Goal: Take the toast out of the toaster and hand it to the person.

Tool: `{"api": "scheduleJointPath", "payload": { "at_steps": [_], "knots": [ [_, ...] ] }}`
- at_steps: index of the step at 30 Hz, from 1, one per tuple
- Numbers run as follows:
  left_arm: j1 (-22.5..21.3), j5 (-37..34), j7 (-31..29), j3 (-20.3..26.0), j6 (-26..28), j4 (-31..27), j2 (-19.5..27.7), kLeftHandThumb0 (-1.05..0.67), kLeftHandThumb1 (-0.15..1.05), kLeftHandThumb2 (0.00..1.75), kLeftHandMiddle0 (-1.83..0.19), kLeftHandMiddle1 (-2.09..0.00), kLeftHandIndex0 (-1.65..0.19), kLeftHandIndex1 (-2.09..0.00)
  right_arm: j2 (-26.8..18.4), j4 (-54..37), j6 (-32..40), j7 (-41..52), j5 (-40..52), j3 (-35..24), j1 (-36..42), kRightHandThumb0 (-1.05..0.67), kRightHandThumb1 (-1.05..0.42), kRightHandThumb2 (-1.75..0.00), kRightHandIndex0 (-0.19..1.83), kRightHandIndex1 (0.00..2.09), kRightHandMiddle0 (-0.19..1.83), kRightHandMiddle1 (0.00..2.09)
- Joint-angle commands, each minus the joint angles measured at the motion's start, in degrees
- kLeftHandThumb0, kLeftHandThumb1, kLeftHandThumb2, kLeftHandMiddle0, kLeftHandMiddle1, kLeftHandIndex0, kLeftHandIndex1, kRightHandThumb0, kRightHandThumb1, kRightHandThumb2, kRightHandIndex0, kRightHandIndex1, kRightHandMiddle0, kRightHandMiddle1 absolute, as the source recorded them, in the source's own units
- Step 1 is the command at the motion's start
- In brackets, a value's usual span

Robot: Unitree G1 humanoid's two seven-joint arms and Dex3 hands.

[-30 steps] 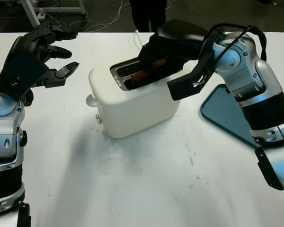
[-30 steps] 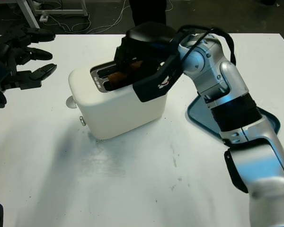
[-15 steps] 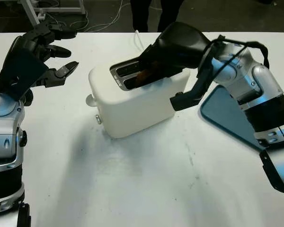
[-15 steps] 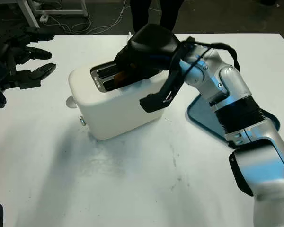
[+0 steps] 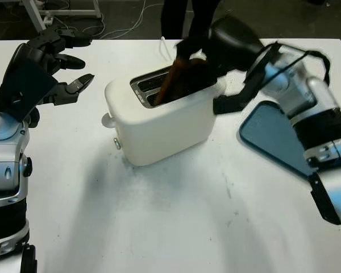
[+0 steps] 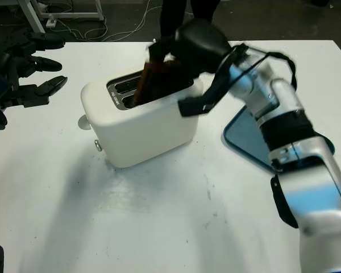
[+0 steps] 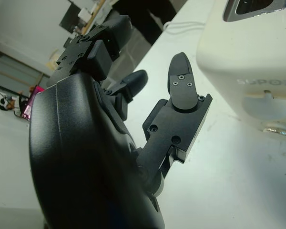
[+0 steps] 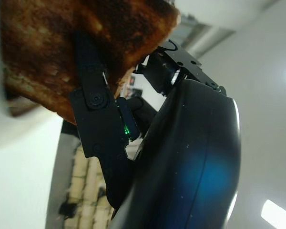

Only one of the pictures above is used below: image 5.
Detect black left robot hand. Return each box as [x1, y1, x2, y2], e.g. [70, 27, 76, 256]
[1, 24, 96, 106]

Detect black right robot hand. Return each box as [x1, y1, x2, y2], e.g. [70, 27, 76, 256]
[173, 15, 264, 86]

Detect brown toast slice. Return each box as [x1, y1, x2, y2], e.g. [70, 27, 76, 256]
[155, 55, 217, 106]

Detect person in black trousers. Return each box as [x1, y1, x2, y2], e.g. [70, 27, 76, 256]
[160, 0, 223, 40]

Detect white two-slot toaster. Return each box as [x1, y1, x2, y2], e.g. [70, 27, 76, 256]
[101, 61, 227, 168]

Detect blue plastic tray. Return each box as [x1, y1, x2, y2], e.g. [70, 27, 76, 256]
[239, 101, 315, 179]

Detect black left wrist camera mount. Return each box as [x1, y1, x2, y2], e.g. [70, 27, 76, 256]
[0, 61, 58, 121]

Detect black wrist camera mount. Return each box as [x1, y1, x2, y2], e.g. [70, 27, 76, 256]
[0, 61, 58, 121]
[213, 42, 282, 115]

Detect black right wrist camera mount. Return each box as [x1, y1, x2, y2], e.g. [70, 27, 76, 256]
[213, 42, 282, 115]

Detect white toaster power cord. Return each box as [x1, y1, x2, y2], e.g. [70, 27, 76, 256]
[160, 36, 173, 62]

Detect white floor cables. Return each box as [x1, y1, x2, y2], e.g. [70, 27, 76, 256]
[45, 0, 163, 40]

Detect grey metal frame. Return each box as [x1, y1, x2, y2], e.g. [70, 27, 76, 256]
[19, 0, 105, 32]

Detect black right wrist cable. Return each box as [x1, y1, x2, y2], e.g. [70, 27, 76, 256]
[272, 42, 331, 86]

